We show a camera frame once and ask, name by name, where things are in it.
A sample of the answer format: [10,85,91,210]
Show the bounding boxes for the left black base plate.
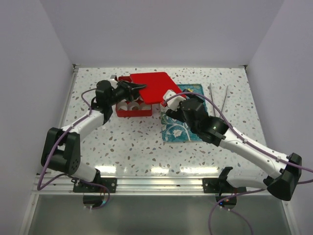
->
[71,177,117,193]

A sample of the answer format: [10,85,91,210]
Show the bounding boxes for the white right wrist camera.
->
[161,90,186,111]

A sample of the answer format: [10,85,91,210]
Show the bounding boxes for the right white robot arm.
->
[163,90,302,201]

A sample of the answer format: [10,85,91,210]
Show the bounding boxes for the purple cable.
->
[36,88,111,210]
[163,91,313,235]

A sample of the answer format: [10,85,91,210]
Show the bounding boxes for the metal tweezers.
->
[209,83,229,117]

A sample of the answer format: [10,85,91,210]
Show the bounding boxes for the red chocolate box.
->
[115,75,154,118]

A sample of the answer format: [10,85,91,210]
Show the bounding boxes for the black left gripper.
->
[107,80,147,107]

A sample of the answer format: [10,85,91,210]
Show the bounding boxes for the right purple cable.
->
[163,91,313,235]

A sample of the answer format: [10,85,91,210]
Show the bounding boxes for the teal floral tray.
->
[160,83,204,142]

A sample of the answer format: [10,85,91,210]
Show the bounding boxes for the aluminium mounting rail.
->
[31,174,290,196]

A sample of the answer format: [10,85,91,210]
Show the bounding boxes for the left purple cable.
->
[36,88,111,210]

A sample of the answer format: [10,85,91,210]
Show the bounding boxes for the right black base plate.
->
[202,178,246,195]

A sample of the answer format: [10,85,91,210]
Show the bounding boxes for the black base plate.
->
[202,178,246,195]
[71,177,117,193]

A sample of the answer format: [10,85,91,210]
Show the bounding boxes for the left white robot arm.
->
[37,79,146,192]

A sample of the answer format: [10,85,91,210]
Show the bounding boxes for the red box lid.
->
[130,72,181,104]

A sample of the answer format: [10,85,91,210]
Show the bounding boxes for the white paper cup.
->
[128,102,140,111]
[116,102,128,111]
[139,102,152,111]

